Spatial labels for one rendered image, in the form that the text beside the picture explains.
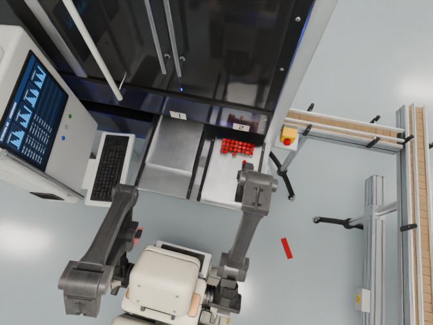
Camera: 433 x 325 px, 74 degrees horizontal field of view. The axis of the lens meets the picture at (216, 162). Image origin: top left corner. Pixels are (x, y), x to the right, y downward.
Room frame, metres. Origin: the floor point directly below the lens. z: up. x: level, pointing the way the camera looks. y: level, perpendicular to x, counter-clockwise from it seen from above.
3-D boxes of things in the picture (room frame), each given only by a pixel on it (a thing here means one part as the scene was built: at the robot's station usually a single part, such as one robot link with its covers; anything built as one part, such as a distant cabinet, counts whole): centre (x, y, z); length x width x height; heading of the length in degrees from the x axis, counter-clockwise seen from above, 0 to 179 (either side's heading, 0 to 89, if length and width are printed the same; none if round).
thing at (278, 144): (0.73, -0.40, 0.87); 0.14 x 0.13 x 0.02; 168
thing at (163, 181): (0.59, 0.07, 0.87); 0.70 x 0.48 x 0.02; 78
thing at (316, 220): (0.38, -1.03, 0.07); 0.50 x 0.08 x 0.14; 78
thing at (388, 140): (0.77, -0.69, 0.92); 0.69 x 0.16 x 0.16; 78
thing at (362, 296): (-0.13, -0.86, 0.50); 0.12 x 0.05 x 0.09; 168
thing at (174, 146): (0.70, 0.22, 0.90); 0.34 x 0.26 x 0.04; 168
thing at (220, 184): (0.52, -0.09, 0.90); 0.34 x 0.26 x 0.04; 168
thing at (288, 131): (0.69, -0.38, 1.00); 0.08 x 0.07 x 0.07; 168
